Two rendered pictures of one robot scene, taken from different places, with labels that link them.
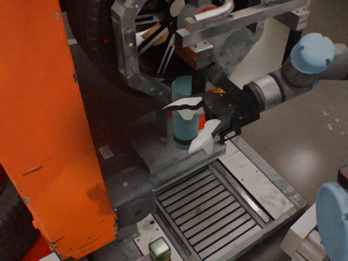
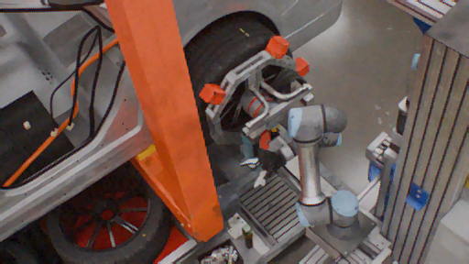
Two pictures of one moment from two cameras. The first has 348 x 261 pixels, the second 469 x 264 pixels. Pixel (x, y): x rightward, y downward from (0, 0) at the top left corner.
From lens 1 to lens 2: 2.25 m
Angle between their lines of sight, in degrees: 7
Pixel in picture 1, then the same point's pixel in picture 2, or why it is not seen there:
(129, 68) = (217, 136)
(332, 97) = (387, 89)
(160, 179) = (239, 187)
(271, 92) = (289, 154)
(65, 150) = (206, 194)
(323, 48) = not seen: hidden behind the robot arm
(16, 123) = (193, 191)
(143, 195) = (232, 202)
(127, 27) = (215, 121)
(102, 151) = not seen: hidden behind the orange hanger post
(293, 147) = (345, 144)
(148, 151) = (228, 167)
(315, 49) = not seen: hidden behind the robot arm
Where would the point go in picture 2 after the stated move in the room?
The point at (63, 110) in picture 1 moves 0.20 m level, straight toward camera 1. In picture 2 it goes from (207, 182) to (228, 216)
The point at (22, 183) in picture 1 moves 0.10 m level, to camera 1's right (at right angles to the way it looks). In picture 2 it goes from (190, 209) to (212, 206)
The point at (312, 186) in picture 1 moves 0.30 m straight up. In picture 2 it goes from (359, 176) to (363, 149)
